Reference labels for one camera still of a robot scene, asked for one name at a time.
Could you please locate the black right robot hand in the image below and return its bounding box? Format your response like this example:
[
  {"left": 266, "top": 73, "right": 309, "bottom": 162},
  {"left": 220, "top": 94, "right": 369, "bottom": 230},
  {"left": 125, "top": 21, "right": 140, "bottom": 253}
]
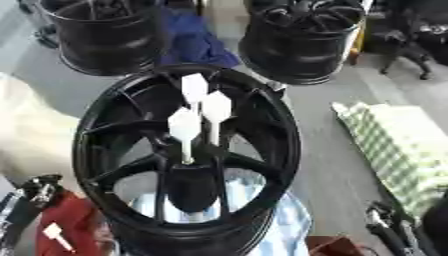
[{"left": 362, "top": 199, "right": 448, "bottom": 256}]

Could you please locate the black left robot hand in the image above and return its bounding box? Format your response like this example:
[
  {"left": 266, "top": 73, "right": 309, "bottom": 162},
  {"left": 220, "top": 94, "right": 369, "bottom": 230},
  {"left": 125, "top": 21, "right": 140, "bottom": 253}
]
[{"left": 17, "top": 173, "right": 67, "bottom": 210}]

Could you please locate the black spoked wheel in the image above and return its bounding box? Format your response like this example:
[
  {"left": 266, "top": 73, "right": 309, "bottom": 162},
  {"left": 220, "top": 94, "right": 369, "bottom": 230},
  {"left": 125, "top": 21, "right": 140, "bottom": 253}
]
[{"left": 70, "top": 63, "right": 305, "bottom": 256}]

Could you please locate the black wheel rim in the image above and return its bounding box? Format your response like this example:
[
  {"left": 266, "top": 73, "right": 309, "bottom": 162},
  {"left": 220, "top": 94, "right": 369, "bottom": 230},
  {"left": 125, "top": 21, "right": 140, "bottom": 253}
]
[
  {"left": 36, "top": 0, "right": 172, "bottom": 77},
  {"left": 236, "top": 0, "right": 368, "bottom": 86}
]

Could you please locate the red cloth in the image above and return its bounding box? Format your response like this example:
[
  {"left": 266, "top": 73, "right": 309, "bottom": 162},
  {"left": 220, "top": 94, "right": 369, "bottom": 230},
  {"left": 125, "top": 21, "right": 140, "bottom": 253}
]
[{"left": 33, "top": 190, "right": 116, "bottom": 256}]

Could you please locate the red brown box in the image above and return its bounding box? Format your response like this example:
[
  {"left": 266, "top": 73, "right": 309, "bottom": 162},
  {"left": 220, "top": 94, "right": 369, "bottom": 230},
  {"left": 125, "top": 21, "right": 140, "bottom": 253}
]
[{"left": 304, "top": 234, "right": 368, "bottom": 256}]

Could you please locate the cream cloth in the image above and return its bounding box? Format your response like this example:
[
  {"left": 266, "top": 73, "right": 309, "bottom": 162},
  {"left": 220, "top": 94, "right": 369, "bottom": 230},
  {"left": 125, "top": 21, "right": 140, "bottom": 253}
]
[{"left": 0, "top": 71, "right": 84, "bottom": 189}]

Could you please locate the blue white striped cloth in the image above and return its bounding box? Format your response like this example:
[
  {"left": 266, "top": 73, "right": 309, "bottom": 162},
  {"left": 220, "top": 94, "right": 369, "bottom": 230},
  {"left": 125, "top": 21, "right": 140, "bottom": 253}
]
[{"left": 127, "top": 178, "right": 315, "bottom": 256}]

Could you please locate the black chair base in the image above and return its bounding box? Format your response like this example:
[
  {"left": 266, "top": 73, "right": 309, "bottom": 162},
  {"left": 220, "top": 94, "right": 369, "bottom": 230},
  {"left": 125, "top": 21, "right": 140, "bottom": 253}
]
[{"left": 376, "top": 29, "right": 438, "bottom": 81}]

